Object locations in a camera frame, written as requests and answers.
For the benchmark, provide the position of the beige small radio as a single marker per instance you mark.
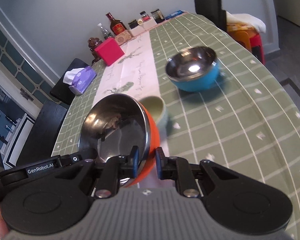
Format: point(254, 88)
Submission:
point(123, 37)

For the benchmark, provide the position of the black chair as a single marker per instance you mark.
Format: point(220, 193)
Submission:
point(43, 135)
point(61, 90)

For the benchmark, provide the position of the green checked tablecloth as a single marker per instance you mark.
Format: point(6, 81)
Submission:
point(246, 121)

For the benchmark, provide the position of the black chair near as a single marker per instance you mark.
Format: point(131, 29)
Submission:
point(43, 135)

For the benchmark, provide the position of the brown liquor bottle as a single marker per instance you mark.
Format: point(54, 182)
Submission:
point(117, 26)

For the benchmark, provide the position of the white cloth on stool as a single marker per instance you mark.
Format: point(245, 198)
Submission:
point(236, 22)

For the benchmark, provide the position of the purple tissue pack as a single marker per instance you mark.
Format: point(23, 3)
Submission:
point(81, 79)

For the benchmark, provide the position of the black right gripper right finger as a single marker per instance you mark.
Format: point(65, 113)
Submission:
point(180, 171)

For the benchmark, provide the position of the green ceramic bowl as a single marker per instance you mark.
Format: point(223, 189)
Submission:
point(156, 107)

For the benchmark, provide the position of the white table runner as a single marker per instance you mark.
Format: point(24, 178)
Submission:
point(133, 74)

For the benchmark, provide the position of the brown figurine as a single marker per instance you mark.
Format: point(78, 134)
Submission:
point(93, 43)

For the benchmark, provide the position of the orange red stool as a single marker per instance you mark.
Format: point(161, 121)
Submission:
point(247, 36)

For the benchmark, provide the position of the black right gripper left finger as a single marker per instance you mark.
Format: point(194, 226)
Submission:
point(113, 170)

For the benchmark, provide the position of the black chair far left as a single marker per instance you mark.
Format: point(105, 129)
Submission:
point(61, 90)

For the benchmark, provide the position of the black chair far end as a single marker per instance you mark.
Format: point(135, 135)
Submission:
point(213, 11)

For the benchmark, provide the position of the blue steel bowl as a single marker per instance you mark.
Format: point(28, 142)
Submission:
point(193, 69)

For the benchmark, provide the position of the blue flat packet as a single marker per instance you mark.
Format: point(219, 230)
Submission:
point(174, 14)

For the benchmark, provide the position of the clear plastic bottle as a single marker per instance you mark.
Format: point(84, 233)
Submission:
point(105, 33)

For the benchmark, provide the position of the pink red box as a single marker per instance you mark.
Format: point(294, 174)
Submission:
point(109, 51)

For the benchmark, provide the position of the white box with jars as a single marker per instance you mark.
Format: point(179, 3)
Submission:
point(141, 25)

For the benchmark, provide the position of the dark glass jar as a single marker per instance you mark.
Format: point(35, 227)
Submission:
point(158, 16)

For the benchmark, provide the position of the orange steel bowl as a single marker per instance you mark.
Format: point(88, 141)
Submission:
point(114, 125)

